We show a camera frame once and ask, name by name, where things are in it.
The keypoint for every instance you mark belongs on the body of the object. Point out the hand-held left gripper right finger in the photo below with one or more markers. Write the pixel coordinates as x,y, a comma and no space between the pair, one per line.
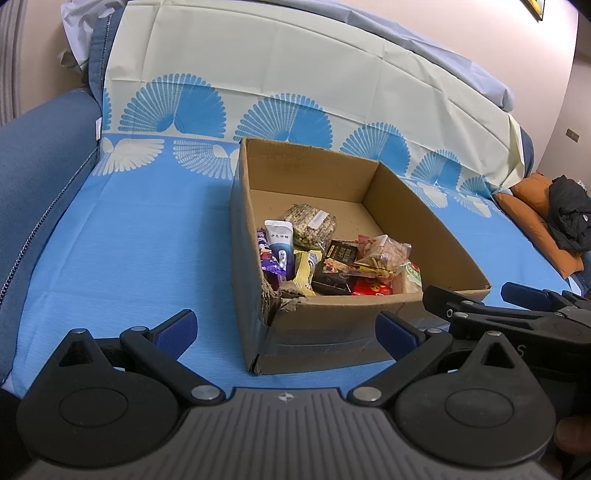
396,334

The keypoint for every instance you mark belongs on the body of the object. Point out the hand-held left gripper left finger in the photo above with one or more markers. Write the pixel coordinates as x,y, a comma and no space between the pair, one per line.
178,332

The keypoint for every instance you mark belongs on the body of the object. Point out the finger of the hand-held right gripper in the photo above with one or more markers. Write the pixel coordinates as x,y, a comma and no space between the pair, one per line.
450,302
531,294

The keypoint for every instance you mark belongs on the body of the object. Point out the cardboard box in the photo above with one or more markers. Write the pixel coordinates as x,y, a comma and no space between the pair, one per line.
323,327

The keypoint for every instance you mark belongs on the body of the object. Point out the clear bag of yellow snacks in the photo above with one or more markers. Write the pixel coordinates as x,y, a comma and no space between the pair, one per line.
383,254

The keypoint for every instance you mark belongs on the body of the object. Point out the small red snack bar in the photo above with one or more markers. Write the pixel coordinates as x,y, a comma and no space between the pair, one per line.
362,238

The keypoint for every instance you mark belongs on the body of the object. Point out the yellow snack bar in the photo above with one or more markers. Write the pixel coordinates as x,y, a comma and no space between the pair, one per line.
307,272

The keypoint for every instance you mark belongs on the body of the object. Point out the purple snack packet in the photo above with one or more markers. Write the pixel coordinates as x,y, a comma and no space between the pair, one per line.
268,261

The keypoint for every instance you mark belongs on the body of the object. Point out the long foil snack pouch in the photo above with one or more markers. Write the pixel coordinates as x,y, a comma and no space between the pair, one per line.
280,244

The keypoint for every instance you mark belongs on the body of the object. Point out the person's right hand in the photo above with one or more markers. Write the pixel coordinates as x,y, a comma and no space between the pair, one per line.
575,436

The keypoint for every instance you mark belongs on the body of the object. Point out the green and white snack packet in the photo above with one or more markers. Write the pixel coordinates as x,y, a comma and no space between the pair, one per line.
408,279

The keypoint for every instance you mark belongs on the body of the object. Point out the printed red snack packet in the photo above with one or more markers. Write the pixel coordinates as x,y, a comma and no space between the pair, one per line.
371,287

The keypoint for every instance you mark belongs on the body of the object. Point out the orange cushion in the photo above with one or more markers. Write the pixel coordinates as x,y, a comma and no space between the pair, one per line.
535,230
531,191

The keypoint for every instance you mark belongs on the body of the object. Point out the black snack packet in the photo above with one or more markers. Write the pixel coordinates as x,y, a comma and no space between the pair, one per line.
334,277

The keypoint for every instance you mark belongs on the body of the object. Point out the black cloth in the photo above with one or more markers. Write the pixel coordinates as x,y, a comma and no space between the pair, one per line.
570,212

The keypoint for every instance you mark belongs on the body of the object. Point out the blue fan-print bedsheet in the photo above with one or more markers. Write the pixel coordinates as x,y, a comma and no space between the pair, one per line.
152,240

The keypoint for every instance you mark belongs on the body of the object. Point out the bag of nuts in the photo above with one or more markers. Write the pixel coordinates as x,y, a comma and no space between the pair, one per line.
309,224

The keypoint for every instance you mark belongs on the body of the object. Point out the white sofa label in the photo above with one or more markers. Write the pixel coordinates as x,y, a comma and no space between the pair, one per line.
98,130

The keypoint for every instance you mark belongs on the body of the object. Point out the dark framed picture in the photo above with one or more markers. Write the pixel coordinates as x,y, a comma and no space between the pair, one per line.
536,9

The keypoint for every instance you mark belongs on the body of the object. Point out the grey curtain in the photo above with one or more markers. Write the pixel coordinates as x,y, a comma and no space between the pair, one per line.
11,60

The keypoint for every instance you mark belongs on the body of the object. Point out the wall switch plate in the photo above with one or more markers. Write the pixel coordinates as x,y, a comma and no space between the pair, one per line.
573,134

